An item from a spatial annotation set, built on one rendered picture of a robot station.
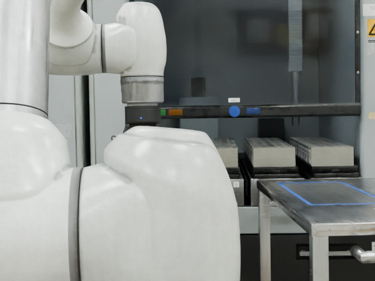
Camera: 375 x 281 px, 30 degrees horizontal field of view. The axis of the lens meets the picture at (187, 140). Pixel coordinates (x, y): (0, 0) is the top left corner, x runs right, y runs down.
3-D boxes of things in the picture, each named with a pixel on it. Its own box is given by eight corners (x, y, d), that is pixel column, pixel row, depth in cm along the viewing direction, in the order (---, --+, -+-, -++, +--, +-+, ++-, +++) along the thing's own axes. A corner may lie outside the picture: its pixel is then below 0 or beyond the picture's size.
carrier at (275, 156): (295, 169, 188) (295, 146, 187) (296, 170, 186) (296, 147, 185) (251, 169, 188) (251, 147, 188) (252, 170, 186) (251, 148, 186)
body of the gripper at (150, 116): (164, 104, 150) (165, 148, 150) (124, 105, 150) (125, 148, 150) (161, 104, 142) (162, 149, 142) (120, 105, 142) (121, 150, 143)
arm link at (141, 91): (123, 79, 151) (123, 106, 151) (117, 77, 141) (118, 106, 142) (165, 78, 150) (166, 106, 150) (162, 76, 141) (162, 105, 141)
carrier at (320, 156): (352, 168, 187) (352, 146, 187) (354, 169, 185) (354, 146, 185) (309, 169, 188) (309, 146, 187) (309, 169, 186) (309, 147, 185)
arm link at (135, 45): (166, 78, 152) (105, 79, 151) (164, 5, 151) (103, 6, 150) (168, 75, 141) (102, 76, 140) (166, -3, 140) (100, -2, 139)
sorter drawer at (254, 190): (241, 178, 247) (240, 153, 247) (280, 177, 247) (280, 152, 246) (250, 209, 175) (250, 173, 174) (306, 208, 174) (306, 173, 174)
